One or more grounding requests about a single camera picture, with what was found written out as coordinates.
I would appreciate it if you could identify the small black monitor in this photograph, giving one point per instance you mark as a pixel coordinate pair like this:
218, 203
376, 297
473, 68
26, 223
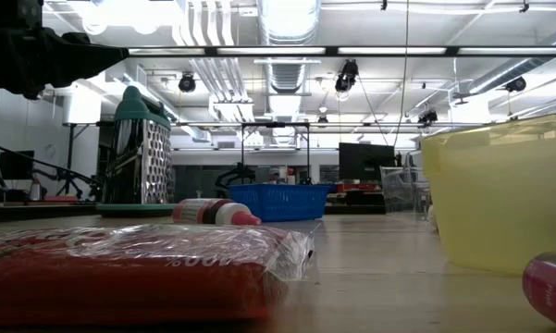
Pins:
16, 165

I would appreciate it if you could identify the overhead LED light bar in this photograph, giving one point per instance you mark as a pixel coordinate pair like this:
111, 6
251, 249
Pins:
333, 51

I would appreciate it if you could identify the silver ventilation duct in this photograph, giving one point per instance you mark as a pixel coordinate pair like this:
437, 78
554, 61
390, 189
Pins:
289, 37

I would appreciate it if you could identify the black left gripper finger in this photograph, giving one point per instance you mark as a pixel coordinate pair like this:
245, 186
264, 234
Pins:
104, 57

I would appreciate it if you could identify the pink cylindrical can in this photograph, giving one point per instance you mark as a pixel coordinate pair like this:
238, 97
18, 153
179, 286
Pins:
552, 289

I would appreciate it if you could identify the black overhead camera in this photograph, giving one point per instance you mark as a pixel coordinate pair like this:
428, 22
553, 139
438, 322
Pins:
349, 74

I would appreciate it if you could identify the yellow translucent plastic bin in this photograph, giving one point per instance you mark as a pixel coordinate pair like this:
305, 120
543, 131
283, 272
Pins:
499, 199

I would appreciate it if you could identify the black ceiling spotlight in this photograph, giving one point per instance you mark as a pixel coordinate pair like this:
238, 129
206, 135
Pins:
187, 83
428, 116
515, 84

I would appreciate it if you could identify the red food colouring bottle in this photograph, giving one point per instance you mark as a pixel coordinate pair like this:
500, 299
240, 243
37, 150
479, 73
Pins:
213, 212

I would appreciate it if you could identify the clear plastic container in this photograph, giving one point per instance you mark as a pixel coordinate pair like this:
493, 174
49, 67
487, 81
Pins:
402, 189

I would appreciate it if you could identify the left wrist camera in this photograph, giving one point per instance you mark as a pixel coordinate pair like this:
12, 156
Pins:
9, 14

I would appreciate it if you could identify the blue plastic slotted basket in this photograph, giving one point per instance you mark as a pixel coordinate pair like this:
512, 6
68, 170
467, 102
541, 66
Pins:
277, 202

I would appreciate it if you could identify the red plastic-wrapped food packet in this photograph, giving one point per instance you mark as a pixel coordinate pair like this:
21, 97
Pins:
120, 287

